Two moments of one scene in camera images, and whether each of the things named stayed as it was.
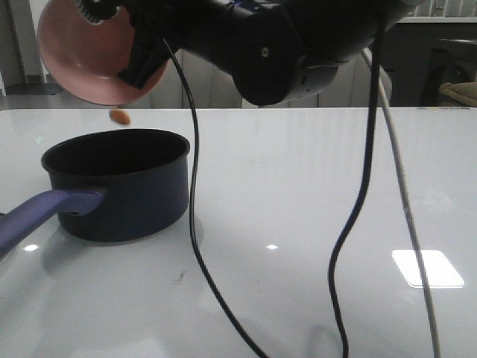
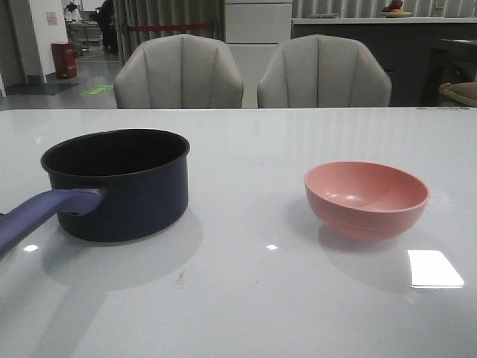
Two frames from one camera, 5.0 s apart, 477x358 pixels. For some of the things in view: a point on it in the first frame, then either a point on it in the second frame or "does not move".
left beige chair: (210, 86) does not move
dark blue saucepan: (109, 186) does not move
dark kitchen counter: (419, 57) does not move
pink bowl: (85, 57) -> (364, 200)
